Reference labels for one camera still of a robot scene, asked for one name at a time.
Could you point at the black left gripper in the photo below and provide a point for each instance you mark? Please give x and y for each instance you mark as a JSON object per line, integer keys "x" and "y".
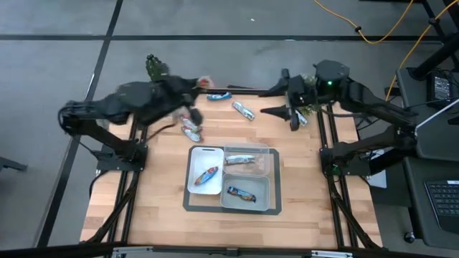
{"x": 175, "y": 95}

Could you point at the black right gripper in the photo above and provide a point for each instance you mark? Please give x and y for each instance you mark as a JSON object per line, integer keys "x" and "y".
{"x": 303, "y": 91}

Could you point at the red white granola bar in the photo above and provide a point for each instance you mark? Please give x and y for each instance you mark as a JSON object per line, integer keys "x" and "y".
{"x": 207, "y": 83}

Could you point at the blue yellow granola bar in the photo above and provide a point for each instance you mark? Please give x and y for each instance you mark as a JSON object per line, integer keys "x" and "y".
{"x": 206, "y": 176}

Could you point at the dark brown granola bar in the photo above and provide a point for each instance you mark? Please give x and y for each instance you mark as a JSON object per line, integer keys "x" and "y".
{"x": 242, "y": 194}

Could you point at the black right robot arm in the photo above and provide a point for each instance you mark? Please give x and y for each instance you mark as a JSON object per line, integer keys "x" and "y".
{"x": 373, "y": 104}

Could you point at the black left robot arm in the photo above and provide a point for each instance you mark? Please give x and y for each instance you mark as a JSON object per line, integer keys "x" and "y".
{"x": 118, "y": 100}

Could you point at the red silver granola bar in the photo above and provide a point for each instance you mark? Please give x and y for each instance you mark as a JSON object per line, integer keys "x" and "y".
{"x": 192, "y": 135}
{"x": 190, "y": 124}

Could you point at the silver green granola bar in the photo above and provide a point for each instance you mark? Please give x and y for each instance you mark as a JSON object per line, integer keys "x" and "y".
{"x": 244, "y": 111}

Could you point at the white hexagonal plant pot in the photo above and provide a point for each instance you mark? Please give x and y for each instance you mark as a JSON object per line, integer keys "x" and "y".
{"x": 178, "y": 114}

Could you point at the bushy green artificial plant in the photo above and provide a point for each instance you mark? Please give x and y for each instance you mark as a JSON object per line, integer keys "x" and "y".
{"x": 309, "y": 109}

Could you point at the green cactus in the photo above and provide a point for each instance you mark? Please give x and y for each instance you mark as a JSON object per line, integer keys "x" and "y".
{"x": 154, "y": 68}

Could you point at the white opaque plastic bin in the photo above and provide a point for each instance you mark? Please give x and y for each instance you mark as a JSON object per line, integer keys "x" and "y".
{"x": 211, "y": 157}

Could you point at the translucent plastic bin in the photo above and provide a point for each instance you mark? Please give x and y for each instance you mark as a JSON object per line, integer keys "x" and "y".
{"x": 261, "y": 186}
{"x": 261, "y": 170}

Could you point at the dark grey mat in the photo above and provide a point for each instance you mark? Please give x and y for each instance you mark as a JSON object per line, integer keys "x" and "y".
{"x": 276, "y": 186}

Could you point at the white paper sheet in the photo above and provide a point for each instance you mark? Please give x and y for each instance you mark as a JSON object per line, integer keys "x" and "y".
{"x": 380, "y": 181}

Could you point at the black bar with silver brackets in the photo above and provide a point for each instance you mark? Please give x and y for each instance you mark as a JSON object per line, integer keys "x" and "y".
{"x": 229, "y": 252}

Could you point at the white rod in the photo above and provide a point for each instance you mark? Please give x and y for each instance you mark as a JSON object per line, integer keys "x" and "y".
{"x": 437, "y": 118}

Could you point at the black power adapter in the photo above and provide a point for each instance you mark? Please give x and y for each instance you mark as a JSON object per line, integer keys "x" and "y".
{"x": 441, "y": 87}

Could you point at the black table leg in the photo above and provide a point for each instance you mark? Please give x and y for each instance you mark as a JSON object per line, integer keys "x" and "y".
{"x": 437, "y": 53}

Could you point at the dark grey desk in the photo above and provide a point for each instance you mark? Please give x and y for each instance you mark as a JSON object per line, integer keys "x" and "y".
{"x": 416, "y": 215}

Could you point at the black caster wheel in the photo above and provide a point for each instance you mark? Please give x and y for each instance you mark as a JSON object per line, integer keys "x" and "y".
{"x": 410, "y": 238}

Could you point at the black laptop keyboard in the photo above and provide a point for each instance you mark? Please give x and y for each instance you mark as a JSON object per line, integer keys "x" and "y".
{"x": 446, "y": 204}

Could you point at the dark chair leg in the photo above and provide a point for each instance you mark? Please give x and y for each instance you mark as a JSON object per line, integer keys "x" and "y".
{"x": 12, "y": 164}

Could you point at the black aluminium table frame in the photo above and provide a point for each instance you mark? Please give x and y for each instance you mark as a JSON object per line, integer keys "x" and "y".
{"x": 244, "y": 91}

